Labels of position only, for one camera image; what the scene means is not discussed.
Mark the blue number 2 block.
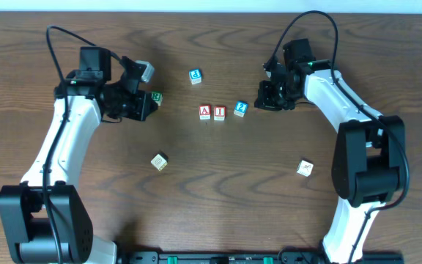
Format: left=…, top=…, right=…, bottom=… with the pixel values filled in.
left=234, top=101, right=248, bottom=117

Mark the red letter I block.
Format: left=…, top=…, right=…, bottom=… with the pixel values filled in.
left=213, top=106, right=226, bottom=121

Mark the red letter A block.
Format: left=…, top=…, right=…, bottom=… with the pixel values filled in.
left=199, top=105, right=211, bottom=120

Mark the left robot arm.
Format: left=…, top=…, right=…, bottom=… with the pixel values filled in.
left=0, top=46, right=158, bottom=263

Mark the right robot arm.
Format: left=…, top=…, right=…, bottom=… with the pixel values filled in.
left=254, top=39, right=406, bottom=263

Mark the green R block left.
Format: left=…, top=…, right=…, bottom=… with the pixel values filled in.
left=152, top=92, right=163, bottom=106

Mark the plain wooden block left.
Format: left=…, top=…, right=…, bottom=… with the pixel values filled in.
left=151, top=152, right=169, bottom=171

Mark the plain wooden block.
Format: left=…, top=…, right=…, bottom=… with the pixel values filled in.
left=151, top=152, right=169, bottom=171
left=297, top=160, right=314, bottom=177

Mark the blue letter P block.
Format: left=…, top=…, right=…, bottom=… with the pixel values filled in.
left=188, top=69, right=202, bottom=85

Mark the plain wooden block right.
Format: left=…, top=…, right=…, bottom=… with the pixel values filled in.
left=297, top=160, right=314, bottom=177

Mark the left black cable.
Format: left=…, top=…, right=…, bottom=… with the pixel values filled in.
left=41, top=24, right=124, bottom=264

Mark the black cable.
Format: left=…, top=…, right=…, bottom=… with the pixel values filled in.
left=262, top=10, right=412, bottom=264
left=41, top=24, right=124, bottom=264

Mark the right black cable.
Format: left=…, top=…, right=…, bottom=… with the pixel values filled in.
left=262, top=10, right=412, bottom=264

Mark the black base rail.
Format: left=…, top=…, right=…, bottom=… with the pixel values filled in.
left=117, top=250, right=405, bottom=264

